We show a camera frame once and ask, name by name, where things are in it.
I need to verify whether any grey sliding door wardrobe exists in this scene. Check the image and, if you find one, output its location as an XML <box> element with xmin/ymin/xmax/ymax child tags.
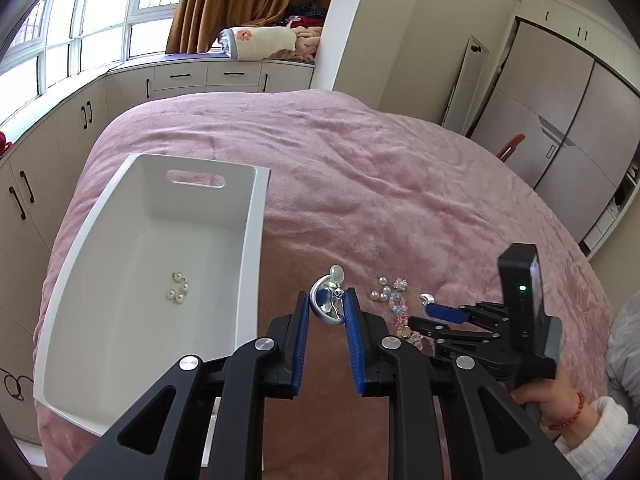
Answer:
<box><xmin>469</xmin><ymin>0</ymin><xmax>640</xmax><ymax>247</ymax></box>

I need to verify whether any open white shelf unit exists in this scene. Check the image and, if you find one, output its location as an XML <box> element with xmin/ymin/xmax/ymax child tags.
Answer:
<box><xmin>579</xmin><ymin>159</ymin><xmax>640</xmax><ymax>257</ymax></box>

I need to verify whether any red bead wrist bracelet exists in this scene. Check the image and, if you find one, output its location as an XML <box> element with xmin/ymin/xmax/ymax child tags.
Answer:
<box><xmin>545</xmin><ymin>392</ymin><xmax>587</xmax><ymax>432</ymax></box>

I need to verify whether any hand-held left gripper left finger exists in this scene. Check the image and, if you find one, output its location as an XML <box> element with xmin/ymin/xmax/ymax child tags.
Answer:
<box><xmin>64</xmin><ymin>290</ymin><xmax>311</xmax><ymax>480</ymax></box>

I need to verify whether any person's right hand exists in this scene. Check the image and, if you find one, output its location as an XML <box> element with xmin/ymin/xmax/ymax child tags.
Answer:
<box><xmin>510</xmin><ymin>366</ymin><xmax>586</xmax><ymax>442</ymax></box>

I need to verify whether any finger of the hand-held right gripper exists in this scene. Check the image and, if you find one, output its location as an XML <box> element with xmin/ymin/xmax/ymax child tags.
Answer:
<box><xmin>407</xmin><ymin>315</ymin><xmax>501</xmax><ymax>361</ymax></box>
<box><xmin>424</xmin><ymin>301</ymin><xmax>507</xmax><ymax>333</ymax></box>

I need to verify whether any pearl cluster earring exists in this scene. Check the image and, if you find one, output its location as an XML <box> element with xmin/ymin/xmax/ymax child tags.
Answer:
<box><xmin>369</xmin><ymin>275</ymin><xmax>394</xmax><ymax>304</ymax></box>
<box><xmin>165</xmin><ymin>271</ymin><xmax>191</xmax><ymax>305</ymax></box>

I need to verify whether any black cable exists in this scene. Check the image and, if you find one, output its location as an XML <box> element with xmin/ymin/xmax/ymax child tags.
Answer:
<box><xmin>0</xmin><ymin>367</ymin><xmax>27</xmax><ymax>402</ymax></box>

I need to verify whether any folded white flower blanket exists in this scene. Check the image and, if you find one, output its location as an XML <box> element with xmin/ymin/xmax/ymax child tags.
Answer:
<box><xmin>217</xmin><ymin>26</ymin><xmax>297</xmax><ymax>61</ymax></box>

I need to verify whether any crumpled pink blanket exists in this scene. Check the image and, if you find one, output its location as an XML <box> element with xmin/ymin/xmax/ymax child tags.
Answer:
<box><xmin>289</xmin><ymin>26</ymin><xmax>324</xmax><ymax>64</ymax></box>

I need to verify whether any colourful flower bead bracelet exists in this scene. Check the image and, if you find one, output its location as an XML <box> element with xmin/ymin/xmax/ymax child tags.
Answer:
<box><xmin>387</xmin><ymin>276</ymin><xmax>432</xmax><ymax>349</ymax></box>

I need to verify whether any leaning white framed panel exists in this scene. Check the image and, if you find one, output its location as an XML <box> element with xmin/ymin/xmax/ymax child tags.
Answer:
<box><xmin>442</xmin><ymin>34</ymin><xmax>490</xmax><ymax>137</ymax></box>

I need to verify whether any person's right forearm white sleeve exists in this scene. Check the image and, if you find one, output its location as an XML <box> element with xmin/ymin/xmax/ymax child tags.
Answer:
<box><xmin>552</xmin><ymin>396</ymin><xmax>635</xmax><ymax>480</ymax></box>

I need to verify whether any pile of dark clothes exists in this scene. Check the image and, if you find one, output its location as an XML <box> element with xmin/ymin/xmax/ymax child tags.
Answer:
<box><xmin>284</xmin><ymin>2</ymin><xmax>329</xmax><ymax>31</ymax></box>

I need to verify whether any orange wooden chair back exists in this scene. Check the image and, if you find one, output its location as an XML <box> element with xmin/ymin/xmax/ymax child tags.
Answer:
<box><xmin>497</xmin><ymin>133</ymin><xmax>526</xmax><ymax>162</ymax></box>

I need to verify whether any white plastic storage box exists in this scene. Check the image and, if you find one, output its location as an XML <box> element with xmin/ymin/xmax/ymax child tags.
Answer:
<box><xmin>33</xmin><ymin>152</ymin><xmax>271</xmax><ymax>438</ymax></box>

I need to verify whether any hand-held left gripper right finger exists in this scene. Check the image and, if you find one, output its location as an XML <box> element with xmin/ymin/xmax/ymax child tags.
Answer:
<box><xmin>343</xmin><ymin>287</ymin><xmax>582</xmax><ymax>480</ymax></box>

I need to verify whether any person's grey clothing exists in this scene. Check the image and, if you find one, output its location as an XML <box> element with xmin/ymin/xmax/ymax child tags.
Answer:
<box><xmin>606</xmin><ymin>292</ymin><xmax>640</xmax><ymax>413</ymax></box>

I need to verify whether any pink velvet bed blanket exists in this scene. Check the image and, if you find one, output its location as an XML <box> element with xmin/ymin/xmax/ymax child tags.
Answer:
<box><xmin>34</xmin><ymin>89</ymin><xmax>619</xmax><ymax>480</ymax></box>

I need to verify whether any brown curtain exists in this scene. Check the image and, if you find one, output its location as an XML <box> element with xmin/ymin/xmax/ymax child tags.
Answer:
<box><xmin>165</xmin><ymin>0</ymin><xmax>346</xmax><ymax>56</ymax></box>

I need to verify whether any white framed bay window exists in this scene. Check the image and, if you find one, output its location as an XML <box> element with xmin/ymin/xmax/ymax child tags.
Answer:
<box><xmin>0</xmin><ymin>0</ymin><xmax>197</xmax><ymax>127</ymax></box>

